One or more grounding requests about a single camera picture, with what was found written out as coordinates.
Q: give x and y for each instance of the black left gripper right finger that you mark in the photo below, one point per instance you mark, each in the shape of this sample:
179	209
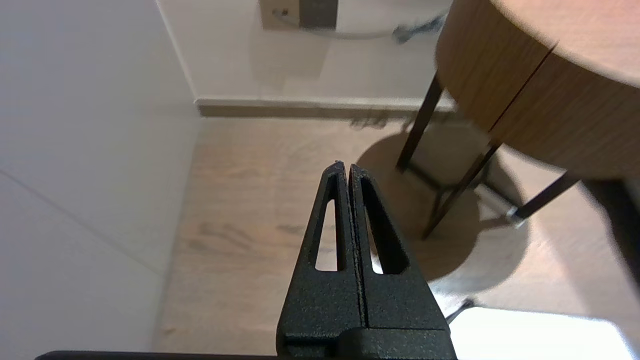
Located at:
400	305

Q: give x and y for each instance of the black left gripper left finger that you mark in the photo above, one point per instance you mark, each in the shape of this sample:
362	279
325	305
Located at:
320	305

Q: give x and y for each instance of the round wooden nightstand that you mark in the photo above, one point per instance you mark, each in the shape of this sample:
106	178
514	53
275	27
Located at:
475	65

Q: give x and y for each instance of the grey wall baseboard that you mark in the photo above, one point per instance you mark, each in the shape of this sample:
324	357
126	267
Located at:
300	107

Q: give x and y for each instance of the dark wall outlet plate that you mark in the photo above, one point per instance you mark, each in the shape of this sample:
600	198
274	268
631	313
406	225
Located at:
317	12

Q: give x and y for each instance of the beige wall power outlet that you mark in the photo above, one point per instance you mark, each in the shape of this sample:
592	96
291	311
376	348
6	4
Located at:
277	15

